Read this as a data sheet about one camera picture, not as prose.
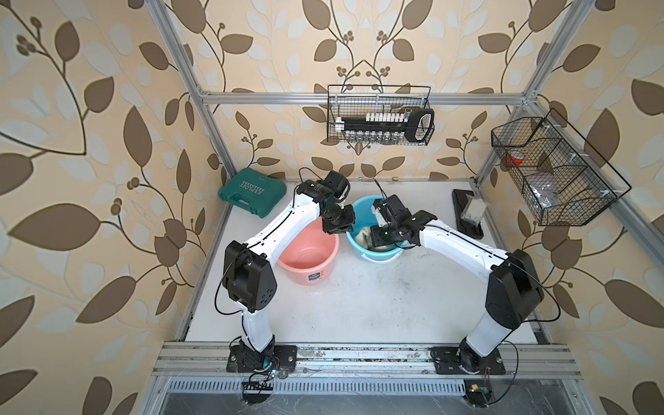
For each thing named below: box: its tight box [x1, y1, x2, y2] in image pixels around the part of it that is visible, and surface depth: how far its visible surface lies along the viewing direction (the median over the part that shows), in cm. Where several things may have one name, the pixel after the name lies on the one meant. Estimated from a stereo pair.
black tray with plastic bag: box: [451, 189, 489, 240], surface depth 104 cm
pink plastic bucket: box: [276, 217, 340, 287], surface depth 84 cm
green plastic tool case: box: [217, 167, 288, 219], surface depth 114 cm
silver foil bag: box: [525, 172, 559, 209], surface depth 73 cm
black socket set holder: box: [334, 108, 435, 143], surface depth 86 cm
